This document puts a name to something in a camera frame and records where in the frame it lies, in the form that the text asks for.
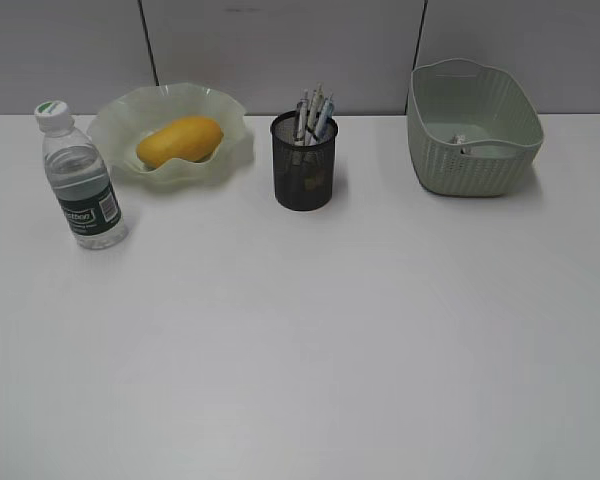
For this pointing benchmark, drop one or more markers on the clear water bottle green label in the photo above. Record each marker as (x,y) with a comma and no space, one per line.
(79,179)

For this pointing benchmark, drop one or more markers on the beige grip white pen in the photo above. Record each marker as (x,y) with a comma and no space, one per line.
(315,108)

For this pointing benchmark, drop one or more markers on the grey grip white pen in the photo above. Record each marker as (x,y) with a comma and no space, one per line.
(300,120)

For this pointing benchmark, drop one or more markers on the waste paper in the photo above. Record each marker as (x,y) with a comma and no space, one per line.
(459,139)

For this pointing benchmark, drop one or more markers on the yellow mango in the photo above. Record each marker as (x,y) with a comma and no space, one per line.
(191,138)

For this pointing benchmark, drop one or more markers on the yellow eraser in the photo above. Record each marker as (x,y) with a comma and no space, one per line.
(296,158)
(320,176)
(311,184)

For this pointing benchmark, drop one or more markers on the pale green wavy glass plate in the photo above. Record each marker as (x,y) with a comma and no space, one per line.
(121,125)

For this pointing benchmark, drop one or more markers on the black mesh pen holder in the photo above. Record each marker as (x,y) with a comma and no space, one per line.
(289,181)

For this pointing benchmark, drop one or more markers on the pale green woven basket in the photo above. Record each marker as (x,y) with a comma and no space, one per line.
(488,106)

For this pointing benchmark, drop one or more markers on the blue grip white pen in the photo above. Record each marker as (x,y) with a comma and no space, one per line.
(322,123)

